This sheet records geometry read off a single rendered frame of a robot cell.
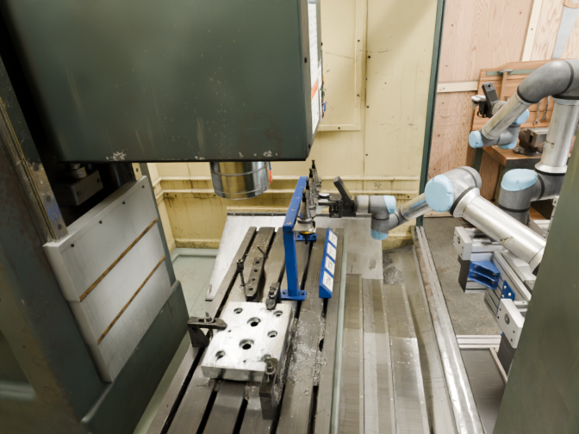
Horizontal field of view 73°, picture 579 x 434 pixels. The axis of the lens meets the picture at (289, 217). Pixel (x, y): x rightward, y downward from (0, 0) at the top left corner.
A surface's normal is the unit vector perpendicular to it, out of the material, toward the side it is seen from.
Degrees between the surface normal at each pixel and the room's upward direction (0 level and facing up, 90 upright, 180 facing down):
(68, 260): 90
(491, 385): 0
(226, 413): 0
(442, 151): 90
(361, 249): 24
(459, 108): 91
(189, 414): 0
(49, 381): 90
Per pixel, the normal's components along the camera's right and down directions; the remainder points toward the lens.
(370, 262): -0.13, -0.62
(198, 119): -0.15, 0.47
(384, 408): -0.09, -0.81
